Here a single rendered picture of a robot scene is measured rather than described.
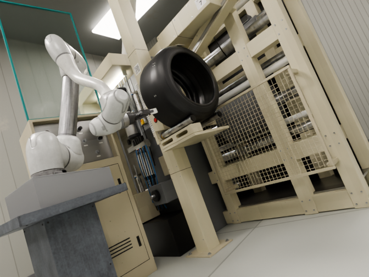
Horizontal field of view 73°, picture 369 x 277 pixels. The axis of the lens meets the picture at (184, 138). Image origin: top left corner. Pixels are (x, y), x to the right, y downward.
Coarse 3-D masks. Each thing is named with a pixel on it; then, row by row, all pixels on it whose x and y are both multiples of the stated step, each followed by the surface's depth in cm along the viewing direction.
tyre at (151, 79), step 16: (176, 48) 173; (160, 64) 160; (176, 64) 201; (192, 64) 198; (144, 80) 168; (160, 80) 157; (176, 80) 206; (192, 80) 208; (208, 80) 199; (144, 96) 169; (160, 96) 160; (176, 96) 158; (192, 96) 209; (208, 96) 200; (160, 112) 167; (176, 112) 162; (192, 112) 164; (208, 112) 173
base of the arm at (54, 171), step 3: (60, 168) 126; (42, 171) 120; (45, 171) 120; (48, 171) 121; (51, 171) 121; (54, 171) 121; (57, 171) 121; (60, 171) 120; (63, 171) 123; (33, 174) 120; (36, 174) 120; (39, 174) 120; (42, 174) 120; (45, 174) 120; (48, 174) 120; (51, 174) 121
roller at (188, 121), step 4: (192, 116) 161; (184, 120) 164; (188, 120) 162; (192, 120) 160; (176, 124) 172; (180, 124) 168; (184, 124) 165; (188, 124) 165; (172, 128) 174; (176, 128) 171; (180, 128) 170; (164, 132) 181; (168, 132) 178; (172, 132) 176; (164, 136) 182; (168, 136) 181
